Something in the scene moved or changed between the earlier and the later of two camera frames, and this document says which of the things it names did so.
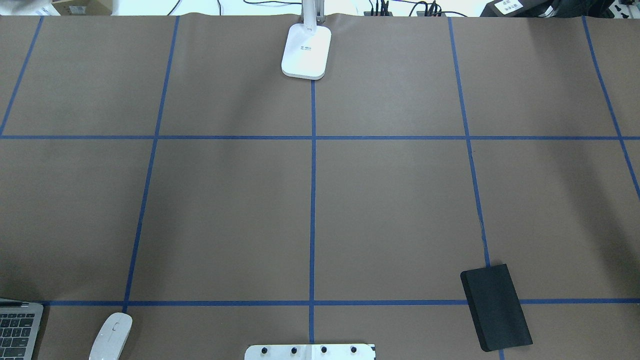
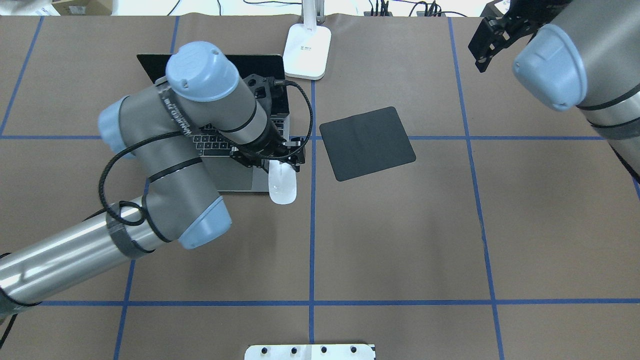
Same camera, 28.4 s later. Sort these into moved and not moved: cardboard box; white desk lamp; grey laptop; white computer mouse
Moved: grey laptop; white computer mouse
Not moved: white desk lamp; cardboard box
